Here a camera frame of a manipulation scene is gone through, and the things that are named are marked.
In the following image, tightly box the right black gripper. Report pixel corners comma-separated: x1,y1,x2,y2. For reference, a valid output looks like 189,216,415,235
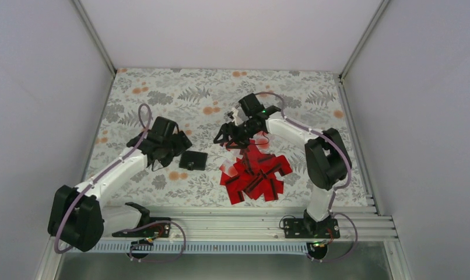
213,118,260,149

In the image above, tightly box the black card holder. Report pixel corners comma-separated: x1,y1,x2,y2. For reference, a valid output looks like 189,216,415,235
179,150,208,171

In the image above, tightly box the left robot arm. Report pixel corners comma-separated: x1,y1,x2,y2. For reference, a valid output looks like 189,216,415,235
47,117,192,253

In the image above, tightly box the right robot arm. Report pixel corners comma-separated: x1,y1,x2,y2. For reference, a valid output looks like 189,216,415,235
213,93,352,237

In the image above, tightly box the white red-dot card right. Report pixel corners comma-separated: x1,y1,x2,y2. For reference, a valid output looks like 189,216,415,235
255,131,270,150

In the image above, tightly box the white red-dot card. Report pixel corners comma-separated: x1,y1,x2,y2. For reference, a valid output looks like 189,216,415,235
255,131,270,150
219,161,238,177

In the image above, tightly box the red card centre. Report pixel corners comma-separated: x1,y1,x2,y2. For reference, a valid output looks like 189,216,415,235
241,145,262,172

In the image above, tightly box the red card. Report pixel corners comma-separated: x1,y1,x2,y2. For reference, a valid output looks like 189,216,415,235
226,182,244,205
262,178,284,202
241,145,262,172

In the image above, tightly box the red card right edge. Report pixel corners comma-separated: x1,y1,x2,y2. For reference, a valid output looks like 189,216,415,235
265,156,293,176

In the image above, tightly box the white red-dot card left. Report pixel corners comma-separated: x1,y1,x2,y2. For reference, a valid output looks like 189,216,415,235
219,161,238,177

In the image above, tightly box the red card bottom middle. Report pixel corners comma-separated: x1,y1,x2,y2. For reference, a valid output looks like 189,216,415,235
262,178,284,202

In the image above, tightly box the red card bottom left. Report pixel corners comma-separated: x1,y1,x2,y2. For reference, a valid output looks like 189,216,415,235
226,182,244,205

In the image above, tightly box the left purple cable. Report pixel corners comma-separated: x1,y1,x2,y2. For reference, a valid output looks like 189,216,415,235
53,103,186,263

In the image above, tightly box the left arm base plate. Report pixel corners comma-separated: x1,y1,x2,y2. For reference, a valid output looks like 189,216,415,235
111,217,171,239

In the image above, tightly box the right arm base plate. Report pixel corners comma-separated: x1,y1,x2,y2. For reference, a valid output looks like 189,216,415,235
282,217,341,239

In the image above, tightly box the aluminium rail frame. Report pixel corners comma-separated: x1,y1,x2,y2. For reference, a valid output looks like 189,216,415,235
36,206,411,279

